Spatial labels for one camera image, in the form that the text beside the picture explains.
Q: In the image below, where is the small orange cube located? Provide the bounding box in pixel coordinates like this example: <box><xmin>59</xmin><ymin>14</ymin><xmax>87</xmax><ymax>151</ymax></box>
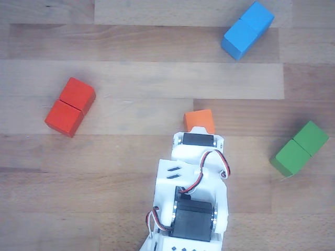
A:
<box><xmin>183</xmin><ymin>109</ymin><xmax>216</xmax><ymax>135</ymax></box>

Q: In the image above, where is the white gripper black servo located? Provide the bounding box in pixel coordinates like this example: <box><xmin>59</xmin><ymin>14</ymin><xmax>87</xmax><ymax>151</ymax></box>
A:
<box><xmin>171</xmin><ymin>125</ymin><xmax>226</xmax><ymax>161</ymax></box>

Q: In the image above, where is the blue long block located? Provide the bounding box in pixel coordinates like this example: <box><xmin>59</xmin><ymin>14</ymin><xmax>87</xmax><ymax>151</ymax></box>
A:
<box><xmin>220</xmin><ymin>1</ymin><xmax>275</xmax><ymax>62</ymax></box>

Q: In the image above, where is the elbow servo cable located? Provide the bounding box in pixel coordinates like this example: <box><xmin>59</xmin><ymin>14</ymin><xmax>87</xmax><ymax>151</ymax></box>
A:
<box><xmin>146</xmin><ymin>206</ymin><xmax>172</xmax><ymax>234</ymax></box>

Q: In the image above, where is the gripper servo cable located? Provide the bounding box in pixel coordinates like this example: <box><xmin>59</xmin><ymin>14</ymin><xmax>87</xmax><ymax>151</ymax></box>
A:
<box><xmin>179</xmin><ymin>150</ymin><xmax>232</xmax><ymax>195</ymax></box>

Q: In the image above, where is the red long block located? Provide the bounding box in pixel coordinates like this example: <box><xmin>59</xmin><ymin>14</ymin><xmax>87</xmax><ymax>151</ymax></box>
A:
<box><xmin>44</xmin><ymin>77</ymin><xmax>97</xmax><ymax>139</ymax></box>

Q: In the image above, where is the green long block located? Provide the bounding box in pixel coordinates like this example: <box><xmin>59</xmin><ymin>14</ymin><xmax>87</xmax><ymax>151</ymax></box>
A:
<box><xmin>270</xmin><ymin>120</ymin><xmax>330</xmax><ymax>179</ymax></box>

